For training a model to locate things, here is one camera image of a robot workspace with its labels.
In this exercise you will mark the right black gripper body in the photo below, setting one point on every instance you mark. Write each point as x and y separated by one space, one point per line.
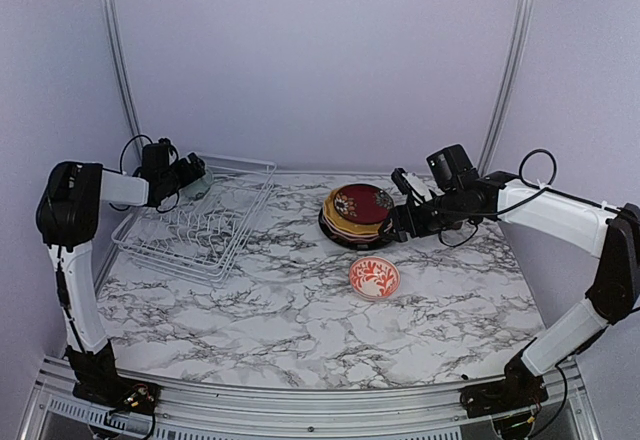
449 212

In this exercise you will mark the pale green glass bowl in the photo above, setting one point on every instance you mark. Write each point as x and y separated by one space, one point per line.
200 187

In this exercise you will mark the pink bear plate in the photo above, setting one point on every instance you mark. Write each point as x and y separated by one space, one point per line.
346 235

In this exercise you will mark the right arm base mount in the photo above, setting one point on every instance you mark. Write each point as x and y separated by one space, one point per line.
501 396

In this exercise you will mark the white wire dish rack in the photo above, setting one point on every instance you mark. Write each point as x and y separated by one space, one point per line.
200 240

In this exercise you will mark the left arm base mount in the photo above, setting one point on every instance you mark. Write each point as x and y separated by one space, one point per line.
120 395

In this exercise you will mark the yellow polka dot plate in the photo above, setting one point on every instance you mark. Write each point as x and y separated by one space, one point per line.
336 220

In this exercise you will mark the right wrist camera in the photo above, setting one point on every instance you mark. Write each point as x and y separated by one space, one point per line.
414 188

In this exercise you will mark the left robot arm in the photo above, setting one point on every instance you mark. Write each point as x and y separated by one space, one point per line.
68 217

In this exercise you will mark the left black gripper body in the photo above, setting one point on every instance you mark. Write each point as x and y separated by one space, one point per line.
173 183

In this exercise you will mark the aluminium front rail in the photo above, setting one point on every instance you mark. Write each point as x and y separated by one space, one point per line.
196 410

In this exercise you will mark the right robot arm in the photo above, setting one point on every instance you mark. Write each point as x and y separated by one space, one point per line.
608 235

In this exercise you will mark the dark red floral plate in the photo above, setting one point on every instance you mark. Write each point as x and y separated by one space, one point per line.
362 204

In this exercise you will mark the black rimmed cream plate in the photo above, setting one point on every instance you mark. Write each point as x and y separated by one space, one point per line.
376 244

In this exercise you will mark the white red patterned bowl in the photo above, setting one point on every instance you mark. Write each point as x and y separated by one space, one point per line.
374 278

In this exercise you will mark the mauve polka dot plate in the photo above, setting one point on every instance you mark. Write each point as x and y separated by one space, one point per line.
357 242

